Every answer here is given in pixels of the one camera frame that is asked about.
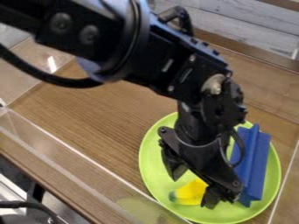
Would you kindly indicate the yellow toy banana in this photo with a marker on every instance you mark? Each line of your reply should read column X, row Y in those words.
column 188, row 194

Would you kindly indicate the blue star-shaped block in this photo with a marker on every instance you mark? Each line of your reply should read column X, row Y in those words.
column 253, row 168

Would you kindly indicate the green round plate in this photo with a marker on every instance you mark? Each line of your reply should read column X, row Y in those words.
column 160, row 184

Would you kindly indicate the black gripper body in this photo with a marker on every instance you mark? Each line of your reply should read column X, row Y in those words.
column 199, row 137

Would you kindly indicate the black metal table stand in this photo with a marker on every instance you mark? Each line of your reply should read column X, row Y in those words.
column 22, row 196

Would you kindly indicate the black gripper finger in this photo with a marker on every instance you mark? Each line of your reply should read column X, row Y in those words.
column 172, row 162
column 214, row 195

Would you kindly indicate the clear acrylic enclosure wall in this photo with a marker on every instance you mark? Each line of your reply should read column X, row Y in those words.
column 79, row 135

